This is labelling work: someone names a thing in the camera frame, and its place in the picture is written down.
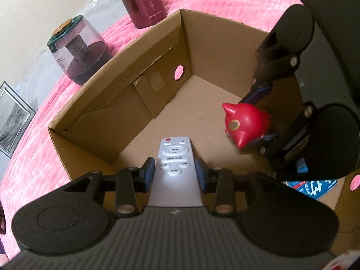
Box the silver picture frame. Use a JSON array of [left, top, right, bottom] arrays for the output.
[[0, 81, 36, 158]]

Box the blue dental floss box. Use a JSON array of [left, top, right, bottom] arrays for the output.
[[283, 157, 345, 201]]

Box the white remote control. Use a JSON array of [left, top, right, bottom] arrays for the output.
[[148, 136, 203, 207]]

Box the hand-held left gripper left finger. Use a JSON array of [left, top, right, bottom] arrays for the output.
[[63, 157, 156, 217]]

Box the brown cardboard box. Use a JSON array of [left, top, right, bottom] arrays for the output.
[[48, 9, 360, 248]]

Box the pink fleece blanket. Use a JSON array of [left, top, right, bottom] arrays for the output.
[[0, 0, 307, 262]]

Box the red horned toy figure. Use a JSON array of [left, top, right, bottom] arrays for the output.
[[222, 102, 272, 150]]

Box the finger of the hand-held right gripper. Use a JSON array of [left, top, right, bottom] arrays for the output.
[[240, 32, 299, 104], [242, 103, 315, 180]]

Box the dark red thermos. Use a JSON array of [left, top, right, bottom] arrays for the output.
[[112, 0, 168, 29]]

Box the red and white object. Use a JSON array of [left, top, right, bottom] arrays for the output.
[[328, 247, 358, 270]]

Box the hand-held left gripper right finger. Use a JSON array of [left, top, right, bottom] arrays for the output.
[[195, 157, 284, 216]]

